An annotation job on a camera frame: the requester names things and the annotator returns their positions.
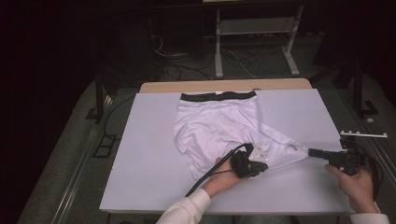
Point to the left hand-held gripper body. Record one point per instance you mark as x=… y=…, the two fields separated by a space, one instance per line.
x=243 y=165

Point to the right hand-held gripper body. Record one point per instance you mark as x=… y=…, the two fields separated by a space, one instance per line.
x=345 y=158

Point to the white underpants with black waistband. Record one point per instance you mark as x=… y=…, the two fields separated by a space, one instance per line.
x=218 y=124

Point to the person's left hand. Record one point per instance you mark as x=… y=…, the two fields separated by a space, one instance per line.
x=222 y=180

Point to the person's right hand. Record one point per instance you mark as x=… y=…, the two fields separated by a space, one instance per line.
x=358 y=186

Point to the small white round object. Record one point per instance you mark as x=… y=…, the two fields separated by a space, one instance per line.
x=369 y=120

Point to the wooden table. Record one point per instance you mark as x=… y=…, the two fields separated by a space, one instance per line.
x=218 y=85

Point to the black metal stand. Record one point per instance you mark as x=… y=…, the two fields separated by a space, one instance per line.
x=99 y=96
x=358 y=90

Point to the white metal stand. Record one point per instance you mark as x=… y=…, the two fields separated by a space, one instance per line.
x=218 y=46

